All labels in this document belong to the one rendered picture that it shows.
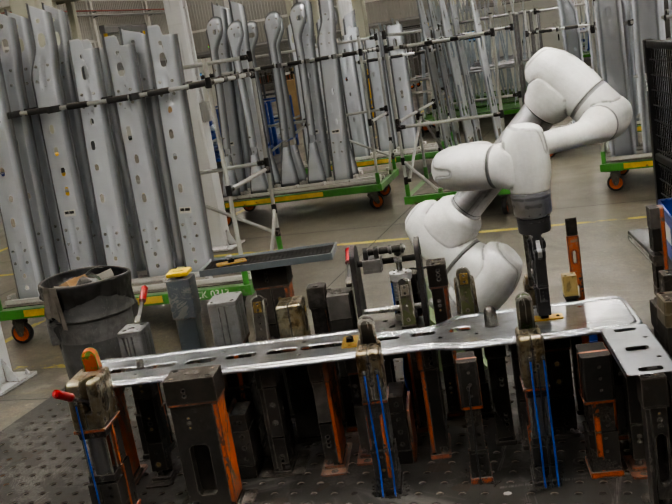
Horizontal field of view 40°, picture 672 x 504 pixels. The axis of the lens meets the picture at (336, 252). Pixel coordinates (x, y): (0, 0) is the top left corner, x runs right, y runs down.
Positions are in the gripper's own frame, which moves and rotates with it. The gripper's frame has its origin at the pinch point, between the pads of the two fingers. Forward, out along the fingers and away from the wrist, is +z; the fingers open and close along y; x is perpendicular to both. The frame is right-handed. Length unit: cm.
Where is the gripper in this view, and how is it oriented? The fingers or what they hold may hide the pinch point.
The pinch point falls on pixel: (542, 299)
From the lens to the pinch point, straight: 223.0
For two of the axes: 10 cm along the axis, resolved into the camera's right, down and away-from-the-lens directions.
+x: 9.8, -1.3, -1.3
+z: 1.6, 9.6, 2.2
